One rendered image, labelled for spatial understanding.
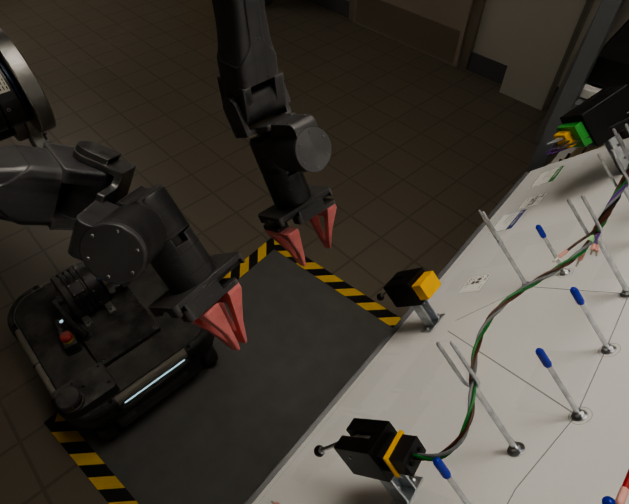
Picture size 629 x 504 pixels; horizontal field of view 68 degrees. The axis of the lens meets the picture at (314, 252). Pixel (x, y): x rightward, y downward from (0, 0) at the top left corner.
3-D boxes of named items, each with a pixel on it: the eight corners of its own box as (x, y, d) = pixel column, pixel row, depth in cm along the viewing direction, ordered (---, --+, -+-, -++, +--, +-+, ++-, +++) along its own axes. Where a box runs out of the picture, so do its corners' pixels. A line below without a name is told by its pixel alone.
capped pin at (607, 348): (619, 346, 50) (582, 283, 48) (611, 355, 49) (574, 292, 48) (606, 344, 51) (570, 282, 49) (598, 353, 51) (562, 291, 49)
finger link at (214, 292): (272, 331, 54) (230, 266, 51) (230, 375, 50) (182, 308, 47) (240, 328, 59) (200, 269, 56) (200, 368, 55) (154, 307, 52)
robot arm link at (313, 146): (268, 77, 66) (218, 99, 62) (317, 63, 57) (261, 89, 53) (298, 155, 71) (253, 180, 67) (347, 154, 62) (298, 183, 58)
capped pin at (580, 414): (588, 420, 44) (546, 351, 43) (572, 423, 45) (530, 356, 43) (586, 408, 45) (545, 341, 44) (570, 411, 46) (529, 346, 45)
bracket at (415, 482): (407, 475, 52) (383, 443, 51) (424, 478, 50) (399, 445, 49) (387, 511, 50) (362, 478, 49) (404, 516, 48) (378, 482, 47)
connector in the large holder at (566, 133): (593, 141, 79) (582, 121, 78) (578, 151, 79) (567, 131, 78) (573, 142, 85) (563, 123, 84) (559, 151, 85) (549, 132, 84)
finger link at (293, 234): (339, 252, 72) (319, 199, 68) (305, 277, 69) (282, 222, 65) (313, 246, 77) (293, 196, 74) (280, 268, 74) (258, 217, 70)
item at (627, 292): (617, 299, 56) (563, 203, 53) (621, 290, 57) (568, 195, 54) (635, 297, 54) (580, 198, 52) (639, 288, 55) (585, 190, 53)
